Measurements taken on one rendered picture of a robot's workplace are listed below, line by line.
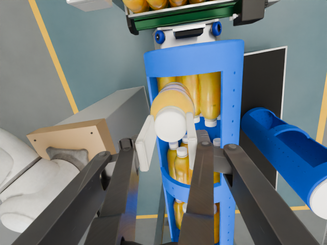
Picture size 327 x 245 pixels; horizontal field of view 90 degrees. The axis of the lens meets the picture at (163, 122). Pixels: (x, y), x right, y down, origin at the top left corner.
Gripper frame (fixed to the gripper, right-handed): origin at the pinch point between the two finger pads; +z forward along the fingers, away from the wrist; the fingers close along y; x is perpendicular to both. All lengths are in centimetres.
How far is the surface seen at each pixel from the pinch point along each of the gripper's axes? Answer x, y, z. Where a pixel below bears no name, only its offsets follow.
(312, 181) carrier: -50, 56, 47
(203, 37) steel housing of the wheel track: 13, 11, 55
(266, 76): -16, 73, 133
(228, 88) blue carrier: -0.9, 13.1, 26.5
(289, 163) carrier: -51, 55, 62
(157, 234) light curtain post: -131, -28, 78
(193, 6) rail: 23, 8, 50
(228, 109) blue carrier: -6.5, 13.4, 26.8
